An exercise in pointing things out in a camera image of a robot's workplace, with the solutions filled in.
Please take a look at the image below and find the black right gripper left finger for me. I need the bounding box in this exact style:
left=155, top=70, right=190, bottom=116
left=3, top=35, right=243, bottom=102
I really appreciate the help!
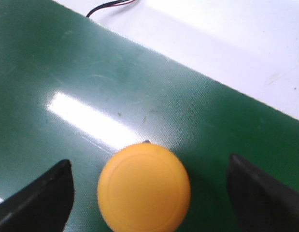
left=0, top=159, right=74, bottom=232

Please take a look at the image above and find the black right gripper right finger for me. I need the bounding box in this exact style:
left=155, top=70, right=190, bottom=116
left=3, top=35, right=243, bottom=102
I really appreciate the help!
left=227, top=154, right=299, bottom=232

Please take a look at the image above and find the green conveyor belt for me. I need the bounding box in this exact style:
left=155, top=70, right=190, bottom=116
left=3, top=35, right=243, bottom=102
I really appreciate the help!
left=0, top=0, right=299, bottom=232

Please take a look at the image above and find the black connector with cable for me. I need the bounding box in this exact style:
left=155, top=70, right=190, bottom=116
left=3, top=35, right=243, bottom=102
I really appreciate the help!
left=86, top=0, right=138, bottom=18

